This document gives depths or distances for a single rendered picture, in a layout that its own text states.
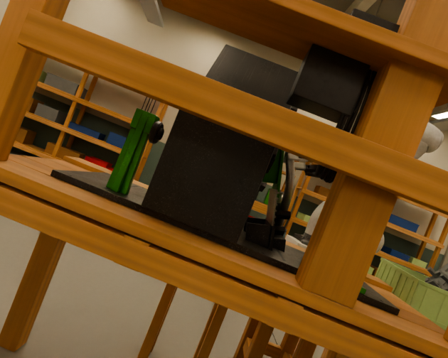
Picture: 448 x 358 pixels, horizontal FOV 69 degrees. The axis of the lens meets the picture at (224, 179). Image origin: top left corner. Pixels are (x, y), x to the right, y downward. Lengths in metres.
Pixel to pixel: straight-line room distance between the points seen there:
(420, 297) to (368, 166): 1.10
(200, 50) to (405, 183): 6.49
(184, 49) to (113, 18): 1.52
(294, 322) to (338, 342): 0.12
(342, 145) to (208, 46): 6.45
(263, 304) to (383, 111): 0.57
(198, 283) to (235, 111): 0.44
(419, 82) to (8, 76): 1.04
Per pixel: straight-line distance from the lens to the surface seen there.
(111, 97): 7.13
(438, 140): 1.80
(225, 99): 0.80
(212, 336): 1.80
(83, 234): 0.92
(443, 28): 1.05
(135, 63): 0.86
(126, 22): 7.51
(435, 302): 1.87
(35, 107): 7.19
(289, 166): 1.13
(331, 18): 0.91
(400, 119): 0.94
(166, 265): 0.87
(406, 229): 7.38
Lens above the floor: 1.07
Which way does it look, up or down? level
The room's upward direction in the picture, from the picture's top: 22 degrees clockwise
